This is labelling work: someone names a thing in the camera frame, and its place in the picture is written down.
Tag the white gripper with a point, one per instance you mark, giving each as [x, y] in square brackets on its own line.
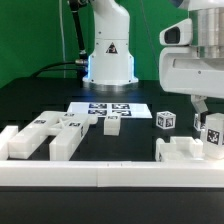
[182, 71]

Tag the white chair seat part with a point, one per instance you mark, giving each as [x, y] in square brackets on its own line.
[180, 149]

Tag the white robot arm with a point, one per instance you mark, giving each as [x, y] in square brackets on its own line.
[112, 65]

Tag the white chair back part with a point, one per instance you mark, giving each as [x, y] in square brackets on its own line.
[68, 129]

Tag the white tagged cube nut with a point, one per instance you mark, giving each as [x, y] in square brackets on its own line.
[165, 120]
[197, 124]

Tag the white marker sheet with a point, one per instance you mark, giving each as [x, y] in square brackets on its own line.
[127, 110]

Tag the white U-shaped fence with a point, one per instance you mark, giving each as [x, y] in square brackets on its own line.
[106, 174]

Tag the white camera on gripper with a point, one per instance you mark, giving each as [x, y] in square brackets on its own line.
[179, 34]

